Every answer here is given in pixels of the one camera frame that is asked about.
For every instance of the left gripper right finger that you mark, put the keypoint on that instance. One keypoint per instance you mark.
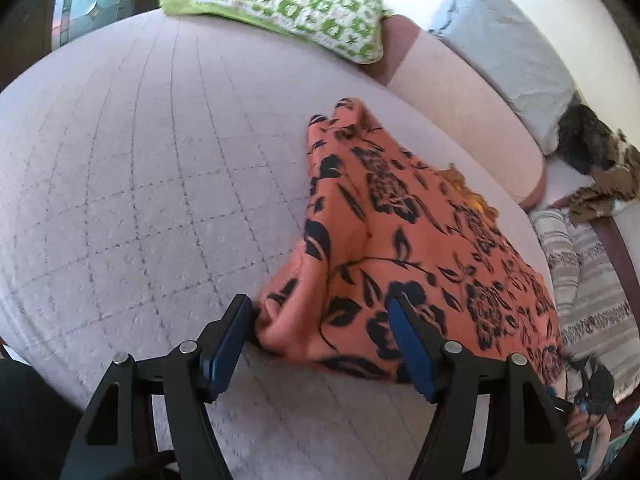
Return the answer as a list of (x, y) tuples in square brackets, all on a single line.
[(525, 435)]

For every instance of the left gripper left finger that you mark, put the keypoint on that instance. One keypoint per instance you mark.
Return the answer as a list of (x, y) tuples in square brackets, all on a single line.
[(147, 419)]

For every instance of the orange black floral garment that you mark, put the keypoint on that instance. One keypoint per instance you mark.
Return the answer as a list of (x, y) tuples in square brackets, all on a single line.
[(379, 222)]

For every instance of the dark brown crumpled clothes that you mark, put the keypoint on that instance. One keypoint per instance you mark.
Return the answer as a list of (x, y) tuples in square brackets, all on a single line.
[(593, 149)]

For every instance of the person's right hand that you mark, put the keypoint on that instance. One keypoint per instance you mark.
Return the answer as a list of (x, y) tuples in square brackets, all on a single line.
[(579, 426)]

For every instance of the striped grey blanket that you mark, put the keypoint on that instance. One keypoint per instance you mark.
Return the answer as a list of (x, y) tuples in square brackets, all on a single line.
[(595, 316)]

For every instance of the pink bolster cushion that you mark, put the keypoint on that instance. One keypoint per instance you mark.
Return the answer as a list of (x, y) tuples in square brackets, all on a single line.
[(422, 71)]

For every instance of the light blue pillow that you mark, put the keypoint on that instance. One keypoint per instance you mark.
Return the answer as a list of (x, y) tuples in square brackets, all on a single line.
[(509, 51)]

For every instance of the stained glass wooden door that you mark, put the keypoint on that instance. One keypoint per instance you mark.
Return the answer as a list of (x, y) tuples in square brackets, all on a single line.
[(43, 26)]

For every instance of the green white patterned pillow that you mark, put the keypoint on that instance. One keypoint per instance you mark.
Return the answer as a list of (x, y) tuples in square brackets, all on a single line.
[(349, 28)]

